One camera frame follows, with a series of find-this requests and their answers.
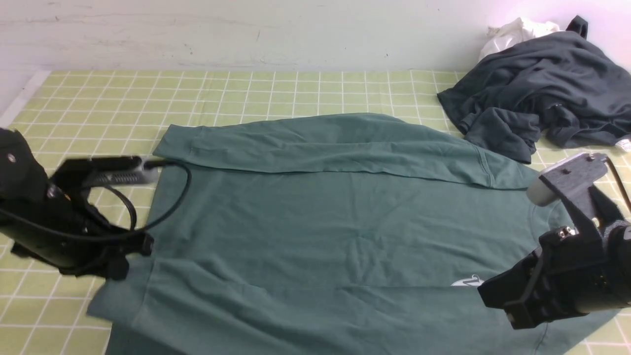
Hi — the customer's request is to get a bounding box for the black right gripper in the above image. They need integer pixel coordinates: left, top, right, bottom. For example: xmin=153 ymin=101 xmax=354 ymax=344
xmin=478 ymin=222 xmax=630 ymax=329

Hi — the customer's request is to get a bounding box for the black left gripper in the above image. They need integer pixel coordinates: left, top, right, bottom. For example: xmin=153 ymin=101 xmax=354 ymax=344
xmin=0 ymin=129 xmax=155 ymax=281

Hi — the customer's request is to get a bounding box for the green long-sleeved shirt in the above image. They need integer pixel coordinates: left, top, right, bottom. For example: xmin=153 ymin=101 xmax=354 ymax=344
xmin=87 ymin=114 xmax=617 ymax=355

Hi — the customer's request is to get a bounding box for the green checkered tablecloth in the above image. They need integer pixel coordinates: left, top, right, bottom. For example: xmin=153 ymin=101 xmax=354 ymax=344
xmin=1 ymin=71 xmax=630 ymax=355

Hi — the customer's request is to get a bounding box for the dark grey crumpled garment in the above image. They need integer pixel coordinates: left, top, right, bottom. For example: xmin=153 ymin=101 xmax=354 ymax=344
xmin=437 ymin=16 xmax=631 ymax=164

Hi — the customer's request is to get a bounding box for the white crumpled cloth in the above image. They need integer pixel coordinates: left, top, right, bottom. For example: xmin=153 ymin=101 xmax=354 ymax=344
xmin=478 ymin=17 xmax=561 ymax=61

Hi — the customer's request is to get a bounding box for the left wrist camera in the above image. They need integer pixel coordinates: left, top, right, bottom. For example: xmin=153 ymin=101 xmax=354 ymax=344
xmin=50 ymin=156 xmax=165 ymax=190

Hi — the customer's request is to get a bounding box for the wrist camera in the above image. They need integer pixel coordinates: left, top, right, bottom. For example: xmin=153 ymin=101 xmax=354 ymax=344
xmin=526 ymin=152 xmax=609 ymax=207
xmin=50 ymin=156 xmax=165 ymax=190

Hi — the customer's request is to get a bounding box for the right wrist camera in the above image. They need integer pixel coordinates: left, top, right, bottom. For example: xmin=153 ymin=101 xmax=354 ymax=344
xmin=526 ymin=152 xmax=609 ymax=207

